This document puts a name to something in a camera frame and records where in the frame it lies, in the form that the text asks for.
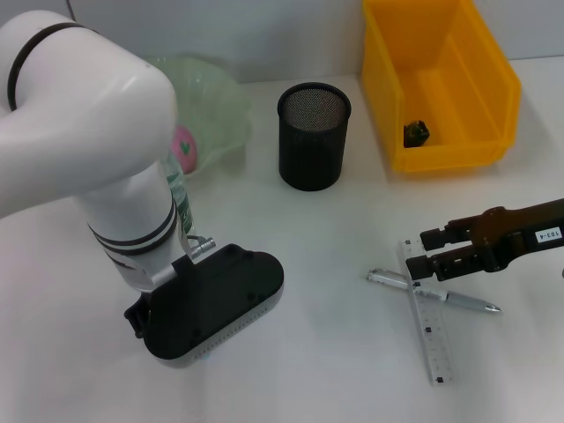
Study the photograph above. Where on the pink peach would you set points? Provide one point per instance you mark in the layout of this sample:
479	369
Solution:
187	150

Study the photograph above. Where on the green glass fruit plate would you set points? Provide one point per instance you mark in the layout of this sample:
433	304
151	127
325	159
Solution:
216	110

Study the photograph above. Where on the clear green-label water bottle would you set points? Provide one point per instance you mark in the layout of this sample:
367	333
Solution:
180	194

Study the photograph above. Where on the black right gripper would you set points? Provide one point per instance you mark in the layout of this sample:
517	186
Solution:
515	229

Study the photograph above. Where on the silver clear pen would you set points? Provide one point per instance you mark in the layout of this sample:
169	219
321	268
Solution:
467	300

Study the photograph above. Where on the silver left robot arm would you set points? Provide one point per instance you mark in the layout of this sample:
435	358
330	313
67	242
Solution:
88	110

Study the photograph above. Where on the black mesh pen cup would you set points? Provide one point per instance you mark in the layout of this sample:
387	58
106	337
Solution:
308	150

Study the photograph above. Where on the yellow plastic bin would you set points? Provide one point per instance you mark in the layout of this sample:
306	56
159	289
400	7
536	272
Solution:
449	110

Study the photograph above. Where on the clear plastic ruler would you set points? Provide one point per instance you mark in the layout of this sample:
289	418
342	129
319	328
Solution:
434	335

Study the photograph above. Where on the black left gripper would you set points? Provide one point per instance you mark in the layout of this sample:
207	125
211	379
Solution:
137	319

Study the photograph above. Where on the green plastic wrapper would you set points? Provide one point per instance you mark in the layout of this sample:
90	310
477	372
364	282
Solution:
416	134

